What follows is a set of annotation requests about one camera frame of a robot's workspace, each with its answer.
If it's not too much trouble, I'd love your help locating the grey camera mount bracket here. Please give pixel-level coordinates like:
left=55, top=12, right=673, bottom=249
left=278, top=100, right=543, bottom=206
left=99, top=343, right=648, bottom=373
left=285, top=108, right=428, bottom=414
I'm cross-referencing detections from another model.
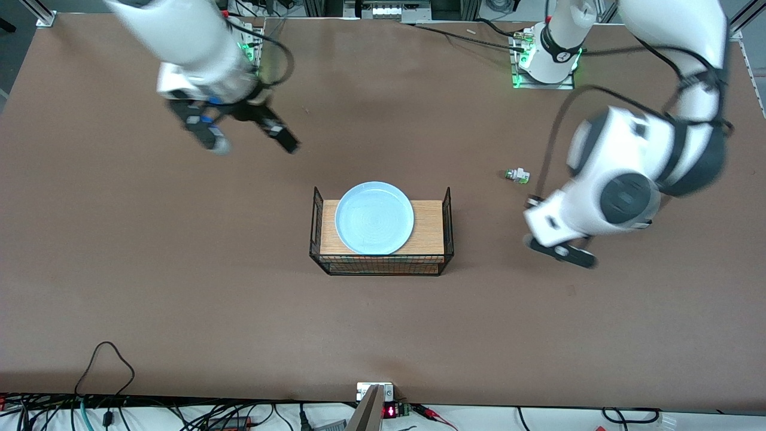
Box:
left=347, top=381, right=396, bottom=431

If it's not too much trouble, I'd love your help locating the aluminium frame with power strip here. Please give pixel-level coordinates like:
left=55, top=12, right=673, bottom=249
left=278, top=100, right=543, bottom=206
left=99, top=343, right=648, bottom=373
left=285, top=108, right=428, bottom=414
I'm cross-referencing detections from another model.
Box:
left=303, top=0, right=481, bottom=22

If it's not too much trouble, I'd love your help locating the black looped cable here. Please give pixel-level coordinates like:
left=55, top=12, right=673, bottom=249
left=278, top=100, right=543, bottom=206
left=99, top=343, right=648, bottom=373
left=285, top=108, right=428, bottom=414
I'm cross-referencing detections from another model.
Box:
left=73, top=341, right=136, bottom=397

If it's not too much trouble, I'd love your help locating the black wire rack wooden top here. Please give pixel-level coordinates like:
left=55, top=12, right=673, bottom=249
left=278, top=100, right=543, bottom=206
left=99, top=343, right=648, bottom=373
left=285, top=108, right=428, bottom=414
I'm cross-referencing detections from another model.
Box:
left=309, top=186, right=455, bottom=277

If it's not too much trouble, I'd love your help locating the black cable on table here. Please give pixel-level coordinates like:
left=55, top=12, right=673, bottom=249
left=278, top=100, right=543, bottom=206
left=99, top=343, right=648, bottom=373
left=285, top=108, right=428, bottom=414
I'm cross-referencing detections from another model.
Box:
left=400, top=19, right=528, bottom=52

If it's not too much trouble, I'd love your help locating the red clip lead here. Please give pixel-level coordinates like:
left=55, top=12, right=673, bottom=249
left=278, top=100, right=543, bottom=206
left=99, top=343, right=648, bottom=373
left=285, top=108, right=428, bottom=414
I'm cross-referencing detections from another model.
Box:
left=413, top=403, right=460, bottom=431

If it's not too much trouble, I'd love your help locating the light blue round plate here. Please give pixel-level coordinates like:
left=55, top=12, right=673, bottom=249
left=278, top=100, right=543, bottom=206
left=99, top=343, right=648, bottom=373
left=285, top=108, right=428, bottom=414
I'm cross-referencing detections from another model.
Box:
left=335, top=181, right=415, bottom=256

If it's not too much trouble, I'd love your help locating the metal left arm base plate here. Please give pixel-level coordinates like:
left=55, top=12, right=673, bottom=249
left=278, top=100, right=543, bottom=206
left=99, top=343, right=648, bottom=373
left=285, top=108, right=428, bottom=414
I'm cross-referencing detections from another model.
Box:
left=510, top=25, right=580, bottom=91

